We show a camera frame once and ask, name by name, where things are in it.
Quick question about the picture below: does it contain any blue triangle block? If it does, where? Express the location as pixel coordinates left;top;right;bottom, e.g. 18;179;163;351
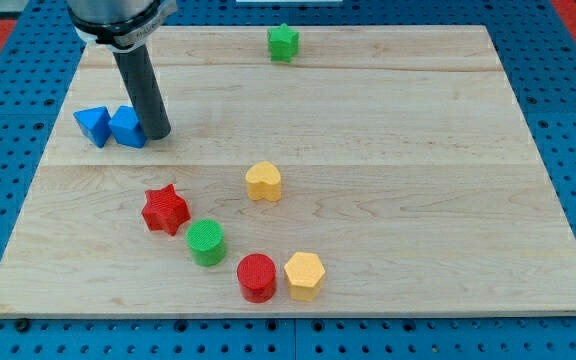
73;106;111;148

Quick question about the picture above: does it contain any green cylinder block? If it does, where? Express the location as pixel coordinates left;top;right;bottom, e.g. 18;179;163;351
186;219;227;267

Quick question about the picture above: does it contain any yellow hexagon block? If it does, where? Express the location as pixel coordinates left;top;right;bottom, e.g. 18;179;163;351
284;252;326;301

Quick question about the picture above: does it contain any blue cube block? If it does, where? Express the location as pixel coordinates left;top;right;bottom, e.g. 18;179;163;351
109;105;147;148

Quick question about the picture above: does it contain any red cylinder block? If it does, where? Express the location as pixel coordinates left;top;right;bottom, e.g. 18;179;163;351
237;253;277;303

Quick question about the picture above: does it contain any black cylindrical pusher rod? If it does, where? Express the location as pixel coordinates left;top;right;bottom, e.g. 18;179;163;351
113;45;171;140

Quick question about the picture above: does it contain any green star block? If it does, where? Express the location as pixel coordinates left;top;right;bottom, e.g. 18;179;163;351
267;23;299;62

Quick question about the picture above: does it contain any red star block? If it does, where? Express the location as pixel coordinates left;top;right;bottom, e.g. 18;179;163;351
141;184;191;236

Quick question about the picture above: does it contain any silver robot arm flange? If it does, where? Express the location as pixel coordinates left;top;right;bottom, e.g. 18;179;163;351
66;0;178;53

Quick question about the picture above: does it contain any yellow heart block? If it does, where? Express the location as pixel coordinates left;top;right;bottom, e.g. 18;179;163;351
245;161;282;202

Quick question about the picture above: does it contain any light wooden board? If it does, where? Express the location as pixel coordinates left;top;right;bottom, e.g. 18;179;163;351
0;26;576;319

